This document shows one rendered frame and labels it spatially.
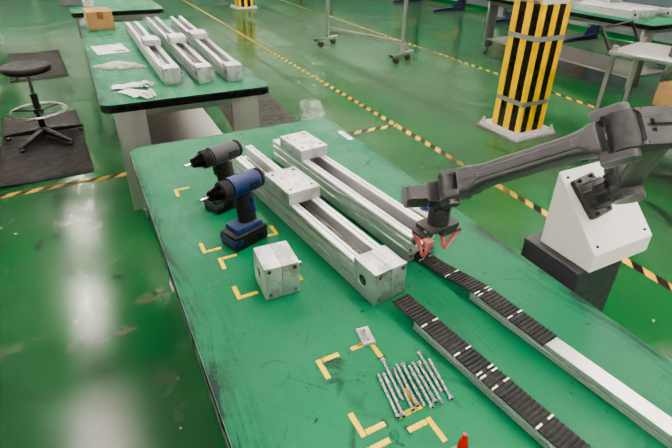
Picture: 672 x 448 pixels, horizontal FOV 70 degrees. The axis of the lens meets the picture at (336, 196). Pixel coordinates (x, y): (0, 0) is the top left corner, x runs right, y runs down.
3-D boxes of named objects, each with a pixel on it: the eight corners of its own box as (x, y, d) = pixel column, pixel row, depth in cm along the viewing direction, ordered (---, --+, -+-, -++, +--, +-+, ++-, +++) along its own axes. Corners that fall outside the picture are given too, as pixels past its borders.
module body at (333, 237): (382, 273, 130) (384, 247, 126) (352, 286, 125) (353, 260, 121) (253, 164, 187) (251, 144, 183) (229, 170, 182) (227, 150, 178)
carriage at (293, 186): (320, 204, 150) (320, 184, 147) (289, 213, 145) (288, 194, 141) (294, 183, 162) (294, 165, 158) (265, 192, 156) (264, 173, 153)
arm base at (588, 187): (609, 210, 136) (588, 172, 137) (634, 202, 128) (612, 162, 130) (589, 221, 132) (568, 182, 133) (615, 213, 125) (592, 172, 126)
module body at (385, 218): (433, 251, 139) (436, 226, 135) (407, 262, 134) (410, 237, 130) (295, 154, 196) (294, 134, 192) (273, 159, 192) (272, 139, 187)
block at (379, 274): (411, 288, 124) (414, 259, 120) (373, 306, 118) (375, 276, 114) (389, 270, 131) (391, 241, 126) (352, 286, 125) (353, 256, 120)
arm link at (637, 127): (704, 141, 83) (688, 89, 85) (616, 156, 87) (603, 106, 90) (643, 201, 123) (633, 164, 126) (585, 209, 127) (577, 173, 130)
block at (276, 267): (308, 289, 124) (308, 259, 119) (266, 300, 119) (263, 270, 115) (295, 266, 131) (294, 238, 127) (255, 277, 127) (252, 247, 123)
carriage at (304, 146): (327, 161, 177) (327, 144, 174) (301, 168, 172) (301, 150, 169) (305, 146, 189) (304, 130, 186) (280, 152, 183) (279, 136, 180)
